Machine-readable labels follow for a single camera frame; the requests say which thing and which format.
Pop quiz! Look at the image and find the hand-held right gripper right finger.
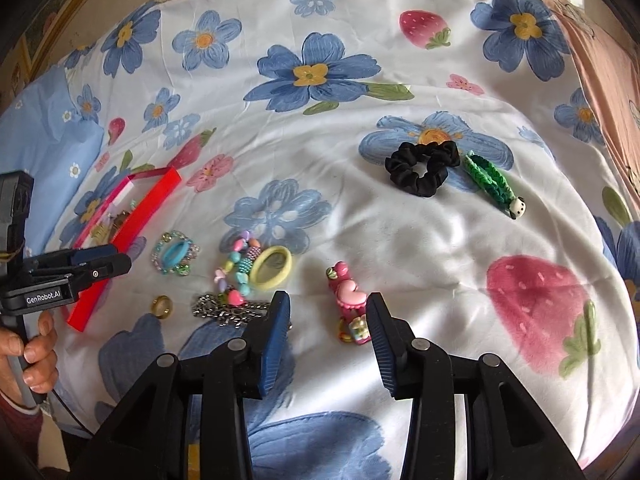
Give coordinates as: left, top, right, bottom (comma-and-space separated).
365, 292, 589, 480

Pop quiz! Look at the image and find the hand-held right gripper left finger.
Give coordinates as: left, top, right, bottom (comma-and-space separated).
66, 291, 292, 480

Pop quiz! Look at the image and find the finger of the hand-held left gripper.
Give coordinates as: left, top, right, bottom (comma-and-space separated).
66, 253, 133, 292
64, 243, 120, 267

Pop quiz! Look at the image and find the red jewelry box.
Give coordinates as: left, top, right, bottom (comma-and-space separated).
65, 167, 183, 334

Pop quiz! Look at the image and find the person's left forearm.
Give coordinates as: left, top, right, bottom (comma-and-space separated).
0, 393, 67, 476

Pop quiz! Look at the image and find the person's left hand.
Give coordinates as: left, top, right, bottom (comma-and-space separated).
0, 309, 60, 407

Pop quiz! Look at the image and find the pink heart hair clip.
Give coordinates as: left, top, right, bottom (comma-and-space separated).
325, 260, 374, 346

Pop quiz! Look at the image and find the blue daisy pillow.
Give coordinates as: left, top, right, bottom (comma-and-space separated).
0, 66, 110, 261

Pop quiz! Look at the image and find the black scrunchie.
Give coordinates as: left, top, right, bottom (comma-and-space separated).
384, 140, 461, 199

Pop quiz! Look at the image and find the floral strawberry bed sheet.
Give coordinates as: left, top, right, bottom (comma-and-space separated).
30, 0, 640, 480

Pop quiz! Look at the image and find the pink cloth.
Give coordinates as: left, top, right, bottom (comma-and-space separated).
524, 0, 640, 201

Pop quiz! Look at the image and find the pastel crystal bead bracelet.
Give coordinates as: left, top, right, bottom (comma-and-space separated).
151, 229, 199, 277

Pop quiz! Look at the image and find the silver chain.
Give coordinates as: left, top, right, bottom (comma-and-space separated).
192, 293, 274, 329

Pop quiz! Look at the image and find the blue hair tie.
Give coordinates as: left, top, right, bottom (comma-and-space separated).
163, 240, 191, 266

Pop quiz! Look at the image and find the yellow hair tie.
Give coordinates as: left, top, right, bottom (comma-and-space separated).
248, 245, 294, 291

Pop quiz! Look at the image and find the colorful chunky bead bracelet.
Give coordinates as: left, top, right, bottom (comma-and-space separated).
214, 229, 264, 307

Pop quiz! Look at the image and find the black cable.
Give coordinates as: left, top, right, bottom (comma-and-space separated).
48, 389, 97, 433

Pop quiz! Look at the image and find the green braided bracelet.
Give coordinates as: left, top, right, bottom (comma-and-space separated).
462, 152, 529, 221

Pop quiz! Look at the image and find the wooden bed frame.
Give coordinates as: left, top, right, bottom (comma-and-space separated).
0, 0, 132, 92

